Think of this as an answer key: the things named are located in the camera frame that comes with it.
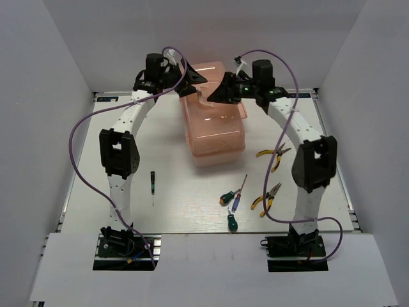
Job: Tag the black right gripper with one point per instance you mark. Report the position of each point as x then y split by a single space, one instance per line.
224 94

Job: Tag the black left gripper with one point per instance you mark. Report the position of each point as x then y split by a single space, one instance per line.
191 77

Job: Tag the pink plastic toolbox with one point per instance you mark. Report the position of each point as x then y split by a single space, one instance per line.
214 132

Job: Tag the yellow long nose pliers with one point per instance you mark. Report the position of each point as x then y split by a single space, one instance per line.
269 197

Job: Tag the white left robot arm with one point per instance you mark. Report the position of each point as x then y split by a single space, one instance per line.
118 150

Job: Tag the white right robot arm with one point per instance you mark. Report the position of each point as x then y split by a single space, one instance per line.
315 161

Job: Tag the left blue table sticker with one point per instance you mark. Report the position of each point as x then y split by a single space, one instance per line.
107 99

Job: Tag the black blue lock sticker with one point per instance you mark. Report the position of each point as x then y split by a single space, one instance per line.
300 95

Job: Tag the black green precision screwdriver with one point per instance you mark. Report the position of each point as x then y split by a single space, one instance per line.
152 180

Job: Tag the stubby green screwdriver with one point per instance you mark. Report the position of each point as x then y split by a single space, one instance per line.
232 224

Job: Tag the green orange handled screwdriver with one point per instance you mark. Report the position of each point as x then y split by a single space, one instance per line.
227 197

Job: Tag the blue handled screwdriver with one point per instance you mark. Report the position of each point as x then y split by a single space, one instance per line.
238 196

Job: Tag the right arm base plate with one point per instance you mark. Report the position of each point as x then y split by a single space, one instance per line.
295 253

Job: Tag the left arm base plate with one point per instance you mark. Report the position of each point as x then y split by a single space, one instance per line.
123 250

